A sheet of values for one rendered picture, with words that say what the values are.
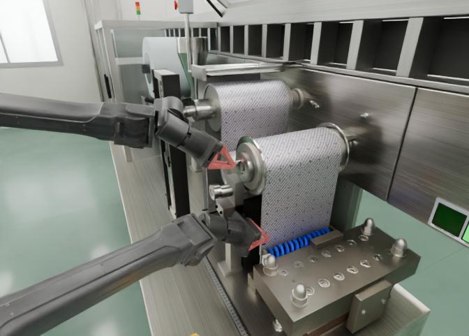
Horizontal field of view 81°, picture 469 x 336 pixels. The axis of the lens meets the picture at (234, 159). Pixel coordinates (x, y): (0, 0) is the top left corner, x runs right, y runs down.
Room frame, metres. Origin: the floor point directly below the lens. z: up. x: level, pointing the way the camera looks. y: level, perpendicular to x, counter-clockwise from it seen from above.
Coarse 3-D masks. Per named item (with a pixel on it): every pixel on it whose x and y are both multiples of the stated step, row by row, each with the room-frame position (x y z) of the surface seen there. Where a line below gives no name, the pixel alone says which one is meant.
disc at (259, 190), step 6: (240, 138) 0.65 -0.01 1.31; (246, 138) 0.62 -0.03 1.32; (252, 138) 0.61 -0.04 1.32; (240, 144) 0.65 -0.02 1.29; (252, 144) 0.60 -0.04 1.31; (258, 150) 0.57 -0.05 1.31; (258, 156) 0.57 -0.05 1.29; (264, 162) 0.55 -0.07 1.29; (264, 168) 0.55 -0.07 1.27; (264, 174) 0.55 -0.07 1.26; (264, 180) 0.55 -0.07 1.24; (258, 186) 0.57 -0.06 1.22; (264, 186) 0.55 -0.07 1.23; (252, 192) 0.59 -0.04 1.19; (258, 192) 0.57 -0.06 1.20
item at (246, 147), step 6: (246, 144) 0.61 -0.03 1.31; (240, 150) 0.64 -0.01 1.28; (246, 150) 0.61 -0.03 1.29; (252, 150) 0.59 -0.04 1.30; (342, 150) 0.67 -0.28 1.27; (252, 156) 0.58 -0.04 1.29; (342, 156) 0.67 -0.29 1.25; (258, 162) 0.57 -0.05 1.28; (258, 168) 0.56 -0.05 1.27; (258, 174) 0.56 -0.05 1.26; (258, 180) 0.56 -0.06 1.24; (246, 186) 0.61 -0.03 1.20; (252, 186) 0.58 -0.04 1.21
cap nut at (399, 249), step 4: (396, 240) 0.56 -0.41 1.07; (400, 240) 0.55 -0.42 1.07; (404, 240) 0.55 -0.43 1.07; (396, 244) 0.55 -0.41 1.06; (400, 244) 0.54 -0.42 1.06; (404, 244) 0.54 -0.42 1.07; (392, 248) 0.56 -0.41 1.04; (396, 248) 0.54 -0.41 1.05; (400, 248) 0.54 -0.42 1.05; (404, 248) 0.54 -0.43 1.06; (392, 252) 0.55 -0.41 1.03; (396, 252) 0.54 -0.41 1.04; (400, 252) 0.54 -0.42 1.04; (404, 252) 0.54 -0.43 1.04; (400, 256) 0.53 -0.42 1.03; (404, 256) 0.53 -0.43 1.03
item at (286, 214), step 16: (336, 176) 0.66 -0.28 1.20; (288, 192) 0.59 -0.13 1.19; (304, 192) 0.61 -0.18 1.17; (320, 192) 0.64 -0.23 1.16; (272, 208) 0.57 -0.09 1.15; (288, 208) 0.59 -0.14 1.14; (304, 208) 0.62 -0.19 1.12; (320, 208) 0.64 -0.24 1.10; (272, 224) 0.57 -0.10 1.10; (288, 224) 0.59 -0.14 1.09; (304, 224) 0.62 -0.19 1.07; (320, 224) 0.65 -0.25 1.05; (272, 240) 0.57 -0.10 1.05; (288, 240) 0.60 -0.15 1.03
